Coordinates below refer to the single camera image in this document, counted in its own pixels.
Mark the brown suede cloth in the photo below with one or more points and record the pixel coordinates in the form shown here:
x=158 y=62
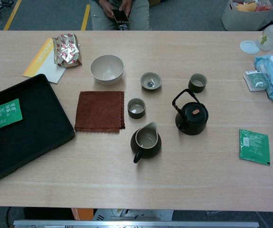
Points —
x=99 y=111

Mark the seated person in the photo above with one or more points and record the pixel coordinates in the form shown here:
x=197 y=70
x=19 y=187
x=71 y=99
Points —
x=138 y=21

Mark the white round lid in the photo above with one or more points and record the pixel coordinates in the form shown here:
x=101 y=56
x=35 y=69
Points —
x=249 y=47

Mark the yellow plush toy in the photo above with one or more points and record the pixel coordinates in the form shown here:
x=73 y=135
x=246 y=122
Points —
x=245 y=7

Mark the robot base chassis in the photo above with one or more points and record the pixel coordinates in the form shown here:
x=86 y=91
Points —
x=131 y=215

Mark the frosted bottle with wooden cap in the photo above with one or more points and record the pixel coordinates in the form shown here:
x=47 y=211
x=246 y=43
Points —
x=270 y=35

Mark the large beige bowl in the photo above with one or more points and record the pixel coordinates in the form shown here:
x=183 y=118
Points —
x=106 y=69

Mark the yellow white Lexicon booklet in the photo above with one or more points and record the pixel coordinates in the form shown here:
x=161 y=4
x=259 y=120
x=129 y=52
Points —
x=43 y=67

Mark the green tea packet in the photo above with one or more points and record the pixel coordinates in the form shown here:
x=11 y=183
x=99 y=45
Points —
x=5 y=115
x=255 y=147

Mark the aluminium rail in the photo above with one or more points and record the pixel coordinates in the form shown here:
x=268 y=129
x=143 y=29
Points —
x=136 y=224

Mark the small dark teacup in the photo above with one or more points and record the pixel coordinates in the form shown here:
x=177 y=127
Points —
x=197 y=84
x=136 y=109

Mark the wide grey tea cup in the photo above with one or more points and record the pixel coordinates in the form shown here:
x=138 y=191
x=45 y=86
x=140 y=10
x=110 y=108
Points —
x=151 y=82

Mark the orange box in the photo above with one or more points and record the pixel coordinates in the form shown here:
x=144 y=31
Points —
x=81 y=213

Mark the black rectangular tray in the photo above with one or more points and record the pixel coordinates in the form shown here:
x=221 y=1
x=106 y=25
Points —
x=31 y=147

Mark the smartphone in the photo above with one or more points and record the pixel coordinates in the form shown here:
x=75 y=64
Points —
x=120 y=16

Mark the small white green box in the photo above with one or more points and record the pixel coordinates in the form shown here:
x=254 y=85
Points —
x=256 y=80

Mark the beige storage bin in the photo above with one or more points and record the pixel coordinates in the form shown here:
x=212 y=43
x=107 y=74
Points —
x=243 y=20

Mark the silver red foil bag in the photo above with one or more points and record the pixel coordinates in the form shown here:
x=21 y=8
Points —
x=67 y=51

